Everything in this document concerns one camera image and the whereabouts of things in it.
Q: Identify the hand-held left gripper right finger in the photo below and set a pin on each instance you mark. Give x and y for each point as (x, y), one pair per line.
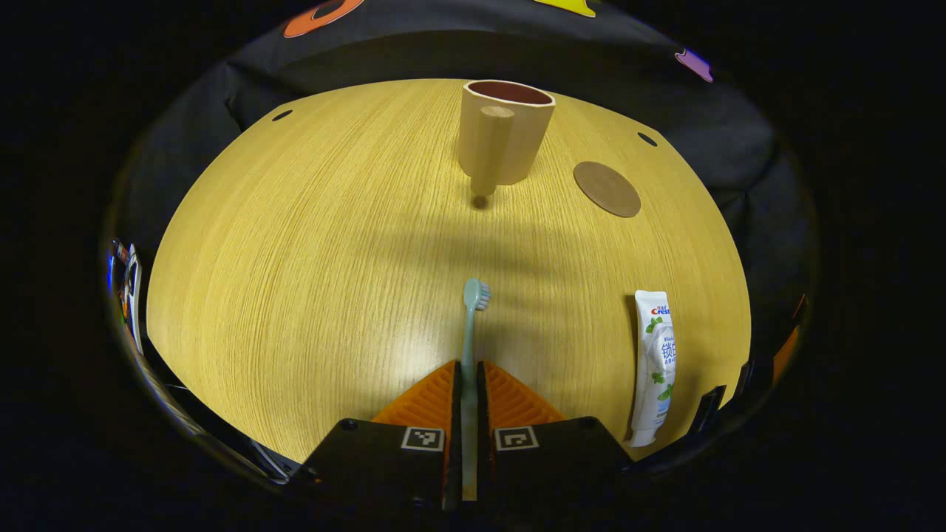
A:
(482, 414)

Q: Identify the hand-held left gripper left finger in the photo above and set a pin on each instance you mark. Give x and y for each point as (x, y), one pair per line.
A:
(456, 414)

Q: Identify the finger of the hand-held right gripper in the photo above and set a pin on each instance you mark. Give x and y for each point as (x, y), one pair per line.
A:
(708, 410)
(785, 356)

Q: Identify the white toothpaste tube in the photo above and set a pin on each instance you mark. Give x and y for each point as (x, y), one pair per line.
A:
(654, 369)

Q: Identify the light green toothbrush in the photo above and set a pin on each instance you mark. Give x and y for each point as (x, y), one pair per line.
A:
(470, 347)

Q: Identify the round brown coaster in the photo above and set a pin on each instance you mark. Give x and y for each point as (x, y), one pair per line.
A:
(607, 189)

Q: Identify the beige cup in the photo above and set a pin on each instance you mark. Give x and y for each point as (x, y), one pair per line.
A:
(510, 140)

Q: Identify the computer monitor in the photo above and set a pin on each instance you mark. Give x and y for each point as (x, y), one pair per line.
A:
(118, 277)

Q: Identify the black backdrop cloth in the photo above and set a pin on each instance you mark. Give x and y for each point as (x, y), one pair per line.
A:
(414, 52)

